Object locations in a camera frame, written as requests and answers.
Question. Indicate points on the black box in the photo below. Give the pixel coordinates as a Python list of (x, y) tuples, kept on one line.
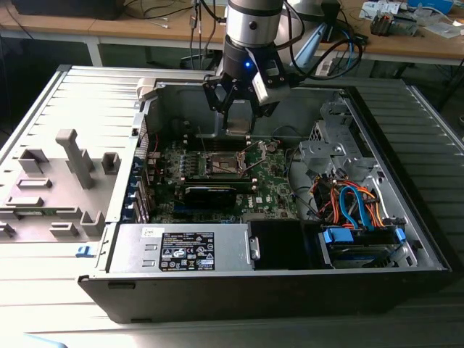
[(65, 9)]

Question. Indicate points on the small white box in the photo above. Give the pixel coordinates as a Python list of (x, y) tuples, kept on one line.
[(323, 68)]

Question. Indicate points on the green motherboard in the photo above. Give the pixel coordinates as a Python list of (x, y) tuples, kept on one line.
[(270, 177)]

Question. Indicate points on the hard disk in blue carrier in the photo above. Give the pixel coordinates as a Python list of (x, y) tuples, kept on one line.
[(337, 237)]

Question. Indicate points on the blue expansion slot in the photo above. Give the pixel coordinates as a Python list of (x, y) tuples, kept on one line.
[(180, 209)]

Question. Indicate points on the green RAM stick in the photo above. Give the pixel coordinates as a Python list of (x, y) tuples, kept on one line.
[(45, 212)]

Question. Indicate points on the grey parts rack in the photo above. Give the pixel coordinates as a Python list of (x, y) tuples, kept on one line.
[(65, 188)]

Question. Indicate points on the black graphics card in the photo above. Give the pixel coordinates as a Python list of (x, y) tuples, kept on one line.
[(210, 197)]

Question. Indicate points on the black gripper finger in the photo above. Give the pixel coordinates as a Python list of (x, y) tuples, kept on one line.
[(214, 96), (256, 112)]

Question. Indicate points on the finned heat sink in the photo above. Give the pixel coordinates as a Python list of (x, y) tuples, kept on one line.
[(380, 24)]

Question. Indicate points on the long wooden desk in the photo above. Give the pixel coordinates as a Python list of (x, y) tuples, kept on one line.
[(54, 27)]

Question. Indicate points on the metal drive cage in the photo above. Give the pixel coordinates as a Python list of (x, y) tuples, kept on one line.
[(319, 152)]

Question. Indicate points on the grey metal device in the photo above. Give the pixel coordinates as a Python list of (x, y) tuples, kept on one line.
[(404, 25)]

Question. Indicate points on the grey power supply unit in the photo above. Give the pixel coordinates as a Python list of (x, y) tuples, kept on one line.
[(137, 250)]

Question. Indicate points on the round coin battery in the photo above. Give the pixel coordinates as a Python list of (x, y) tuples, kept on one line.
[(271, 146)]

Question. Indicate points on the white printed paper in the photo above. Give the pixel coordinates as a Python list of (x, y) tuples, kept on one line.
[(377, 7)]

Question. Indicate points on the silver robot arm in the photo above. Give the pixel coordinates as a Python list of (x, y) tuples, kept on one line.
[(253, 21)]

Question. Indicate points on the CPU socket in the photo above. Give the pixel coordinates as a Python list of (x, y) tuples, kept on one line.
[(221, 165)]

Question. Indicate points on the blue box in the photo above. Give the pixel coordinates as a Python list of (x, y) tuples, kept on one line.
[(431, 5)]

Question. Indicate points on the clear plastic bag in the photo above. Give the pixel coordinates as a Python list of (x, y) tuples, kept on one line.
[(440, 27)]

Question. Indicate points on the black monitor stand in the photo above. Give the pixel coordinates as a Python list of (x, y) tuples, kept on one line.
[(331, 21)]

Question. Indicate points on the black PC case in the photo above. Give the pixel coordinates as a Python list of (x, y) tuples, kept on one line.
[(217, 301)]

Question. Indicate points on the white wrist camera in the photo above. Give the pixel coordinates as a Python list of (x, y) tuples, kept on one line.
[(268, 95)]

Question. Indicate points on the silver CPU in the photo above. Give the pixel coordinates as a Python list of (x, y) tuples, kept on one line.
[(240, 127)]

